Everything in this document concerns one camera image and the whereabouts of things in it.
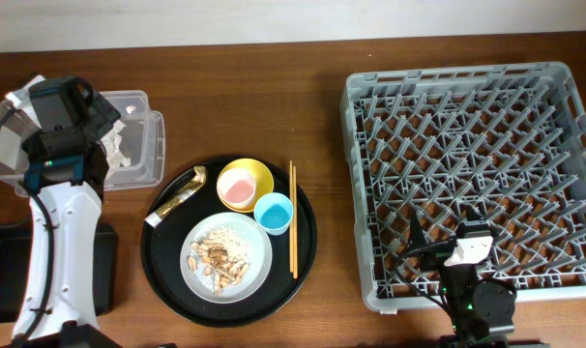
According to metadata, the clear plastic bin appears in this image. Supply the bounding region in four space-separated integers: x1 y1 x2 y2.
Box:
0 90 165 195

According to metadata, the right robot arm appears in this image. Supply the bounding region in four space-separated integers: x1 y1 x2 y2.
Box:
404 207 517 347

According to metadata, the grey round plate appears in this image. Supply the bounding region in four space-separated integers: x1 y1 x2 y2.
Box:
180 213 272 305

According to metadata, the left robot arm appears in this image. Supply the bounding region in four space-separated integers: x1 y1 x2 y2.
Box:
7 75 120 347

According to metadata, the grey dishwasher rack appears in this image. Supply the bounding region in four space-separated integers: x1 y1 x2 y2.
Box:
340 62 586 314

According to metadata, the pink cup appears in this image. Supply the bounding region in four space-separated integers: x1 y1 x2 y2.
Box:
217 168 256 210

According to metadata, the gold snack wrapper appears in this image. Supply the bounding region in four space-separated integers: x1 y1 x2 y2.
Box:
144 166 207 228

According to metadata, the black rectangular tray bin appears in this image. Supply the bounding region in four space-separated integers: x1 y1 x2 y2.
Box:
0 224 118 323

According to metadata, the left wooden chopstick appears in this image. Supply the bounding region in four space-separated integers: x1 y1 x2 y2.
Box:
288 160 294 274

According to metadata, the yellow saucer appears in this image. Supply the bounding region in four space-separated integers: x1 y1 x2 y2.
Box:
217 159 274 213

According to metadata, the right wooden chopstick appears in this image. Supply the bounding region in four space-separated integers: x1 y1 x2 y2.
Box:
292 165 298 279

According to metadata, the light blue cup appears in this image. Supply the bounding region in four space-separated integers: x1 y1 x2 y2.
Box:
253 192 291 236

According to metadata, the round black serving tray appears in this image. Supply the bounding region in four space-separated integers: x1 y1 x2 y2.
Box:
140 156 317 328

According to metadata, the peanut shells pile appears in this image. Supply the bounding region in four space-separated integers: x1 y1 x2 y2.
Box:
187 241 249 295

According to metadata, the white tissue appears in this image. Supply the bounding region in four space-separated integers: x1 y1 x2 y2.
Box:
101 120 131 170

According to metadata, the wooden chopstick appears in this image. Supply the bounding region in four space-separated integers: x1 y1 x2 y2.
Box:
288 160 294 274
292 165 298 279

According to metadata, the white rice pile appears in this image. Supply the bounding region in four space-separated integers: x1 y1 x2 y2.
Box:
203 224 250 259

